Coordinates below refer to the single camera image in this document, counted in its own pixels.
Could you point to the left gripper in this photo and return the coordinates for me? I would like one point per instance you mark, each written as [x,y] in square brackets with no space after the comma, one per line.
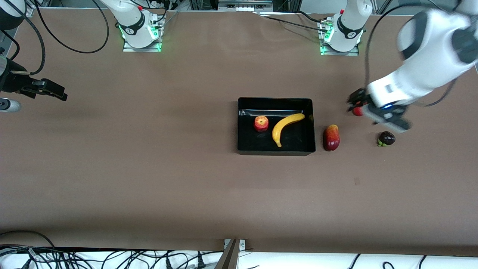
[357,98]

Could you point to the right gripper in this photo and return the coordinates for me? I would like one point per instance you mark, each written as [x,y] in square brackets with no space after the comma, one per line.
[14,81]

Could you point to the black plastic box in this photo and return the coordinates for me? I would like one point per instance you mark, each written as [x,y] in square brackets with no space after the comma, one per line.
[295,144]

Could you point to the yellow banana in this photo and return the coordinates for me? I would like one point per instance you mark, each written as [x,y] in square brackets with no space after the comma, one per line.
[282,129]

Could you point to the small red apple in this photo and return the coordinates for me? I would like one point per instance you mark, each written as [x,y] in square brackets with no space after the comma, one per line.
[261,123]

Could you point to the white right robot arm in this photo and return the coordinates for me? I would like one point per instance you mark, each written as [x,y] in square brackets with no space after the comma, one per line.
[130,22]

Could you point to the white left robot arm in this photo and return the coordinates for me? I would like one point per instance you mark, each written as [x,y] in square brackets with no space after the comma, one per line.
[429,37]

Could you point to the red pomegranate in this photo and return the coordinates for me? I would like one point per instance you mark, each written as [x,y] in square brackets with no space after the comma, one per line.
[358,112]

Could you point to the dark purple mangosteen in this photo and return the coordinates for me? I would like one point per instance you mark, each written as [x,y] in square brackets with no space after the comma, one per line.
[387,139]

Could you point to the red yellow mango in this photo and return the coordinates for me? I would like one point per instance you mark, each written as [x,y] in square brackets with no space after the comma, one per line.
[331,138]

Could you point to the brown table cover sheet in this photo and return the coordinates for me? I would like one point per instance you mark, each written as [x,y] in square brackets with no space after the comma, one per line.
[149,194]

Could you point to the white power strip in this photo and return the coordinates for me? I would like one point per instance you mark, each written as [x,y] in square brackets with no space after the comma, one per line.
[244,7]

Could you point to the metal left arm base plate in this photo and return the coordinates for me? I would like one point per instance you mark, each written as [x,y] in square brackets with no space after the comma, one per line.
[353,53]

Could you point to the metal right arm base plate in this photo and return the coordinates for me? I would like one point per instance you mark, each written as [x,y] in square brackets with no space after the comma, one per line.
[129,48]

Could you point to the small metal bracket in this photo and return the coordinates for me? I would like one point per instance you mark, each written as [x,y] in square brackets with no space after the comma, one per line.
[242,244]

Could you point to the aluminium frame post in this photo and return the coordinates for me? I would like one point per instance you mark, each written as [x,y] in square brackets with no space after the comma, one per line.
[228,257]

